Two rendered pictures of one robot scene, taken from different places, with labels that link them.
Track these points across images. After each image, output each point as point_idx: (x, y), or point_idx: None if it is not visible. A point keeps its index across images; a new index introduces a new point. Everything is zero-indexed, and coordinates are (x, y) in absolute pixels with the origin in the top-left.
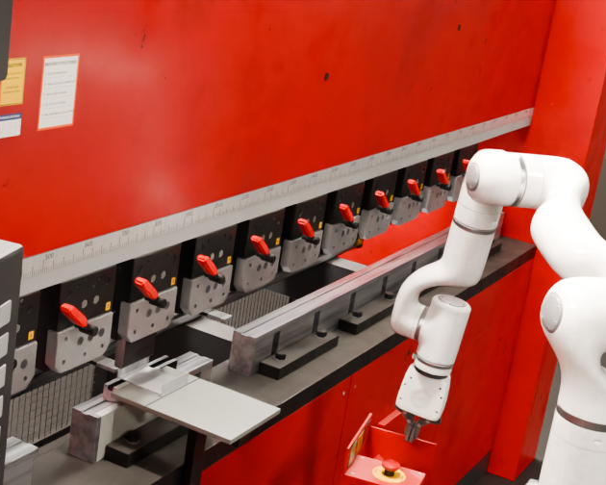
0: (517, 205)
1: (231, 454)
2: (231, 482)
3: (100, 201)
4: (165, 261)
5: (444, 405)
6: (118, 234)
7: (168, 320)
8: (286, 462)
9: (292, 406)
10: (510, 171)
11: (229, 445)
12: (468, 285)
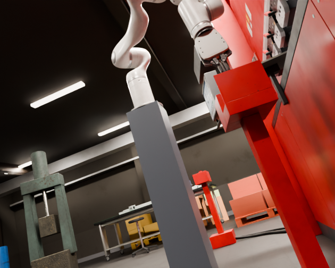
0: (151, 1)
1: (286, 82)
2: (294, 93)
3: (259, 22)
4: (270, 19)
5: (200, 55)
6: (264, 24)
7: (280, 35)
8: (310, 81)
9: (291, 50)
10: None
11: (284, 77)
12: (176, 5)
